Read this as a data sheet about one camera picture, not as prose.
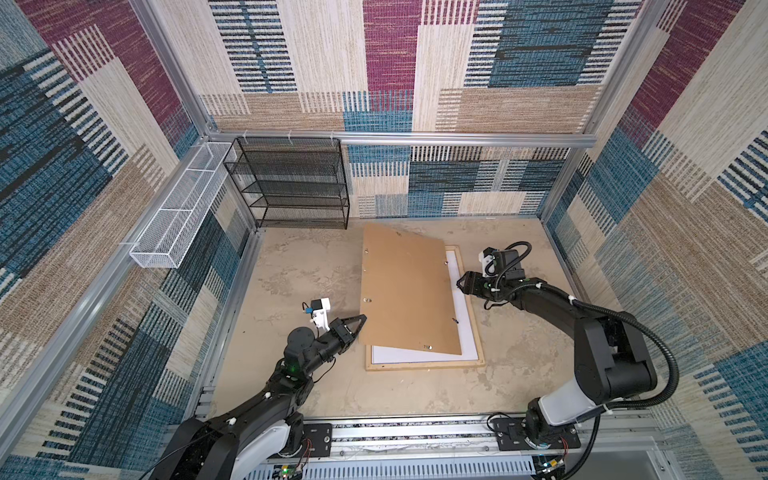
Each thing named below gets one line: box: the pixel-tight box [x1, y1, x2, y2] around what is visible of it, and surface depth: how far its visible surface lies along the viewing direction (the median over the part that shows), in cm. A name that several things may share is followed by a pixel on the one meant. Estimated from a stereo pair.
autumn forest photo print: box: [371, 250, 479, 364], surface depth 88 cm
